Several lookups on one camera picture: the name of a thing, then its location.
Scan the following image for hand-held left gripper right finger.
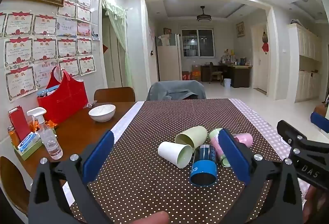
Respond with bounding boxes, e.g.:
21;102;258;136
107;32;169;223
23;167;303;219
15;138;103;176
218;129;303;224

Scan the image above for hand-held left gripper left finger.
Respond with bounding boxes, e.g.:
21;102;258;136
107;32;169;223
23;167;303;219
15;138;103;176
28;131;115;224

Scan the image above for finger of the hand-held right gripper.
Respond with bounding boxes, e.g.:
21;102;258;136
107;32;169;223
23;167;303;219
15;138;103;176
310;111;329;133
277;120;309;149

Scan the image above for pink and green cup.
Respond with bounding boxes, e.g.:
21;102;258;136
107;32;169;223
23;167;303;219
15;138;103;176
208;129;232;168

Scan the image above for blue cup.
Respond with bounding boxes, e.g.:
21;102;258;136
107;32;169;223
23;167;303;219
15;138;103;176
190;144;219;186

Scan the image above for light green cup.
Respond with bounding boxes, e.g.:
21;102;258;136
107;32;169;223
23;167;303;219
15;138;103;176
175;126;208;150

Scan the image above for white cup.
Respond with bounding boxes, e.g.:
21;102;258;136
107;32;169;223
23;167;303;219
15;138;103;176
158;141;195;169

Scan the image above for person's right hand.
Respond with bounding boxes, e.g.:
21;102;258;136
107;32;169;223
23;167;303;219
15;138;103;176
302;184;329;224

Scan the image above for person's left hand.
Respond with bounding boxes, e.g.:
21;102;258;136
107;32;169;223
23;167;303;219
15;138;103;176
138;211;169;224

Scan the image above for brown polka dot tablecloth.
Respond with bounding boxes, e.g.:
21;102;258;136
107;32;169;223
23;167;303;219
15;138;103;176
62;98;319;217

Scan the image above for white bowl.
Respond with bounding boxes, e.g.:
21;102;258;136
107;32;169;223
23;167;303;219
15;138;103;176
88;104;116;122

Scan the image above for brown dotted table cloth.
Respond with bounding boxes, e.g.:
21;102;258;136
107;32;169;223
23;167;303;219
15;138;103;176
69;98;286;224

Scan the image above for clear spray bottle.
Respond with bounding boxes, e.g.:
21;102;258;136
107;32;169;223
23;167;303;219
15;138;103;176
27;107;64;160

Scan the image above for orange snack wrappers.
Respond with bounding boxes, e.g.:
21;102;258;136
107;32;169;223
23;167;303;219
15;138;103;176
29;121;58;132

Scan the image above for wooden chair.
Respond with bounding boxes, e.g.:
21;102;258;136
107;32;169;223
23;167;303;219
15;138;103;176
0;156;31;217
94;87;136;103

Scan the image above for red bag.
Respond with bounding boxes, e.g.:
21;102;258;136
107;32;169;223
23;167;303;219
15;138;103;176
37;66;89;125

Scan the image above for green tray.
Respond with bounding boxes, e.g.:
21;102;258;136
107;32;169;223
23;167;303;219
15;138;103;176
14;137;45;161

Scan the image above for blue white tissue pack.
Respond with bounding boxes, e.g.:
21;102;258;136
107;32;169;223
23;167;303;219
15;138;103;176
18;132;42;154

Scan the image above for dark wooden desk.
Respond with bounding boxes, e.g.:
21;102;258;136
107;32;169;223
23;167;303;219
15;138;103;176
200;63;253;88

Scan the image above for white door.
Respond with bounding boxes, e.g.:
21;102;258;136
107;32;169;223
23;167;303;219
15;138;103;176
253;25;269;93

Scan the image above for orange can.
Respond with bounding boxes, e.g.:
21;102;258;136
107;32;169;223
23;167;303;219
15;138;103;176
8;126;21;149

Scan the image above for dark desk chair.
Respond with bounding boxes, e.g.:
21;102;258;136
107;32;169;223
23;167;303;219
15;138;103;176
209;61;224;85

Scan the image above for grey jacket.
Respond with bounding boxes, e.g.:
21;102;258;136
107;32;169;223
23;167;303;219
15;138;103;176
146;80;207;101

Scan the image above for desk clutter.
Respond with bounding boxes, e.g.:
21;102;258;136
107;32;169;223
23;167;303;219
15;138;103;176
220;49;251;67

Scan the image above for orange cardboard box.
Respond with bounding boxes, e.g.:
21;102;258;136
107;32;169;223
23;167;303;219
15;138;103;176
191;65;202;81

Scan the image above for red door ornament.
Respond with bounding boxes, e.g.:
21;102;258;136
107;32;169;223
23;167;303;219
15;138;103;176
261;30;269;53

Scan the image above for small framed picture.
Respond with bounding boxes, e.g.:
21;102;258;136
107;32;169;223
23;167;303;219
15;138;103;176
236;21;245;38

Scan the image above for white refrigerator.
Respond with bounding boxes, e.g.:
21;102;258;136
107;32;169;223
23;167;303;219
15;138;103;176
156;33;182;81

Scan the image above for window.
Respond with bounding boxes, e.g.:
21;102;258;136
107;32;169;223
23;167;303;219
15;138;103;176
181;29;214;58

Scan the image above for green door curtain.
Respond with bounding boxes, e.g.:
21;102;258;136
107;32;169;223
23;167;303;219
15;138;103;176
101;0;132;87

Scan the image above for ceiling lamp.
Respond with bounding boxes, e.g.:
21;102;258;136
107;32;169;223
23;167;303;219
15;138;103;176
196;6;212;22

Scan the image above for white wall cabinets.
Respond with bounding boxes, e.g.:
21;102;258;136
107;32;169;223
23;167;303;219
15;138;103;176
287;24;323;103

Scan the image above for wall of certificates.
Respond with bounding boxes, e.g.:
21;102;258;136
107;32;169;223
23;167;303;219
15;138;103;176
0;0;97;103

